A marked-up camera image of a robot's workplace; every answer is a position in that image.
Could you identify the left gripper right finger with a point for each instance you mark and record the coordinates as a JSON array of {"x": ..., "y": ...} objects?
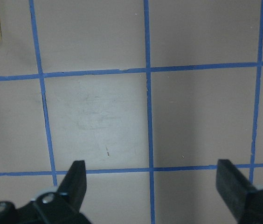
[{"x": 243, "y": 199}]

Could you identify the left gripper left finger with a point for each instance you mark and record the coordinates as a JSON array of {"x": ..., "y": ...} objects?
[{"x": 54, "y": 207}]

